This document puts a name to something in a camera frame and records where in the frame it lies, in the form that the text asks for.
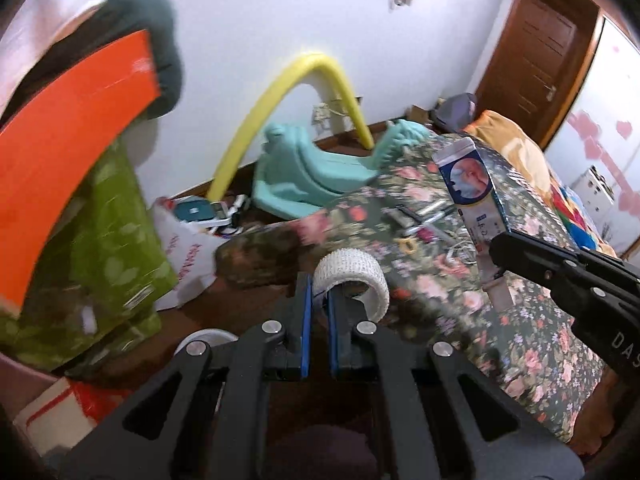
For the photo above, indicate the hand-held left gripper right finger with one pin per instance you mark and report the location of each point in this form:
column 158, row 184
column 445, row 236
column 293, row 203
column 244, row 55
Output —
column 334, row 340

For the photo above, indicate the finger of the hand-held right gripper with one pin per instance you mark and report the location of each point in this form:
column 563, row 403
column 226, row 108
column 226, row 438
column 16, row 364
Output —
column 530, row 255

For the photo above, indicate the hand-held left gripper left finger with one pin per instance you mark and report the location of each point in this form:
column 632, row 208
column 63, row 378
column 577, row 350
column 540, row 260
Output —
column 302, row 332

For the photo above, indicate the white bandage roll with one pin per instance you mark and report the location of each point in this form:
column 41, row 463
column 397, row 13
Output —
column 350, row 262

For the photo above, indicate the blue and white carton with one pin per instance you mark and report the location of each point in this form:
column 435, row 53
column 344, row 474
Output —
column 470, row 185

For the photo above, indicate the white round bin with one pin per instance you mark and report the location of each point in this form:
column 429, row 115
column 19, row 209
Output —
column 210, row 337

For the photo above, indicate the colourful printed blanket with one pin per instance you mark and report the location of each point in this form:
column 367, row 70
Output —
column 575, row 220

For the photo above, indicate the small white cabinet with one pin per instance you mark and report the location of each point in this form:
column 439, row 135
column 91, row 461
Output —
column 595, row 185

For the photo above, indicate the dark floral table cloth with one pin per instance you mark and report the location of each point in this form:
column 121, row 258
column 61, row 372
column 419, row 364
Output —
column 450, row 310

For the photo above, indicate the person's maroon trouser leg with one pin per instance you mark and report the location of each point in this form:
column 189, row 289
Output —
column 320, row 452

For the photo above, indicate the small yellow clip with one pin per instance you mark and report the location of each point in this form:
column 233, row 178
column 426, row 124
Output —
column 407, row 245

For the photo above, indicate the orange blanket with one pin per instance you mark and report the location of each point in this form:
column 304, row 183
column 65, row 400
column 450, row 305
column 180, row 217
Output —
column 505, row 135

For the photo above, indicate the small metal tool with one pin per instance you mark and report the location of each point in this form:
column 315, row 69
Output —
column 402, row 216

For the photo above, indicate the white plastic bag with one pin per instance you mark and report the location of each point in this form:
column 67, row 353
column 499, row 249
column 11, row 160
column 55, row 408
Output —
column 190, row 255

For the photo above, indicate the group of pink heart stickers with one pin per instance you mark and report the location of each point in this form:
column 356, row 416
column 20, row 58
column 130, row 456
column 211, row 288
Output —
column 580, row 125

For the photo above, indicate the white wardrobe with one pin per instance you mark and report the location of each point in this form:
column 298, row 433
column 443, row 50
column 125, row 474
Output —
column 600, row 110

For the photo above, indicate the dark bag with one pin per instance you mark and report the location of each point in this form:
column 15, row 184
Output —
column 457, row 110

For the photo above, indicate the teal round container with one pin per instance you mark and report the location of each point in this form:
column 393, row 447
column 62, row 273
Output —
column 195, row 210

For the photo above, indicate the small cardboard box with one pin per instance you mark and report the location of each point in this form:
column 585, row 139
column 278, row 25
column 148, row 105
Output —
column 417, row 112

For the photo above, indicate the brown wooden door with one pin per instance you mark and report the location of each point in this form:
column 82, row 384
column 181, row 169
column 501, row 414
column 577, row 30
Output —
column 535, row 50

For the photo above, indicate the green patterned bag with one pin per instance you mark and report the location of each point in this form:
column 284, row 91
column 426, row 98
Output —
column 110, row 240

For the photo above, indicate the yellow foam tube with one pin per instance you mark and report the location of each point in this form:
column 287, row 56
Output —
column 250, row 125

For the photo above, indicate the red and white box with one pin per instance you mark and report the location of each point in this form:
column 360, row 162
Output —
column 50, row 410

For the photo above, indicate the orange box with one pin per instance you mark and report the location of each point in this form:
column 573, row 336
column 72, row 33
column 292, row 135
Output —
column 60, row 150

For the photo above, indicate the dark green cloth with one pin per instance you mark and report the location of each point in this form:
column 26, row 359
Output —
column 160, row 35

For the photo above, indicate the wall power outlet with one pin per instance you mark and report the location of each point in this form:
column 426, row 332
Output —
column 322, row 112

